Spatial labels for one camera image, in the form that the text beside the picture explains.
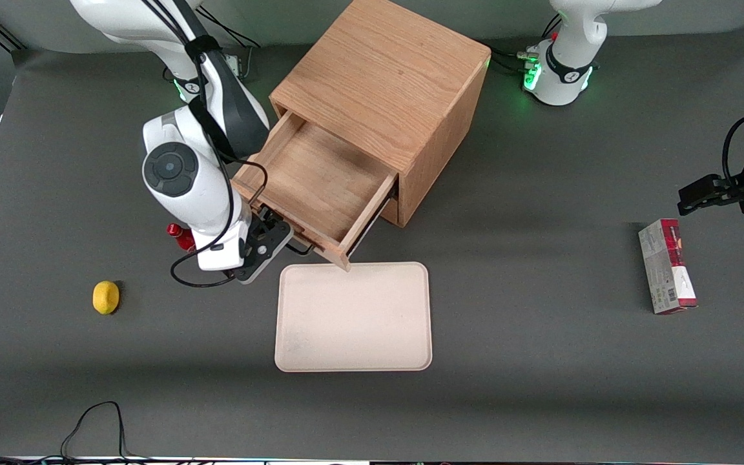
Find yellow lemon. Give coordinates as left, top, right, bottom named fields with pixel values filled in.
left=92, top=280, right=120, bottom=315

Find cream rectangular tray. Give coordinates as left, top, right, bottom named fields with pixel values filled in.
left=274, top=262, right=433, bottom=373

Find black right base cables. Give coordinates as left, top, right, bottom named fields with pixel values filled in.
left=198, top=6, right=263, bottom=51

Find wooden drawer cabinet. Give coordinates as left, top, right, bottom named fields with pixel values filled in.
left=269, top=0, right=491, bottom=229

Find black looped table cable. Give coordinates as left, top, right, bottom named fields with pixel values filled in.
left=61, top=401, right=129, bottom=460

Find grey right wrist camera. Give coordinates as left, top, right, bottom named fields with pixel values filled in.
left=232, top=240, right=295, bottom=286

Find black base cables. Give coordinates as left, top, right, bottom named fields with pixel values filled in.
left=488, top=13, right=563, bottom=73
left=198, top=6, right=263, bottom=51

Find red and grey carton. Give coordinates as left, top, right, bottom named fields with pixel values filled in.
left=638, top=218, right=698, bottom=315

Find red soda bottle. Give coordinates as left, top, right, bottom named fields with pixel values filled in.
left=166, top=223, right=198, bottom=253

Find black left base cables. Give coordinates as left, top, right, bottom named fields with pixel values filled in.
left=488, top=13, right=563, bottom=73

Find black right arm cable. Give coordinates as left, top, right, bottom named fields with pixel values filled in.
left=143, top=0, right=270, bottom=289

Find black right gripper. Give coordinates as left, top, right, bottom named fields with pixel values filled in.
left=239, top=209, right=295, bottom=270

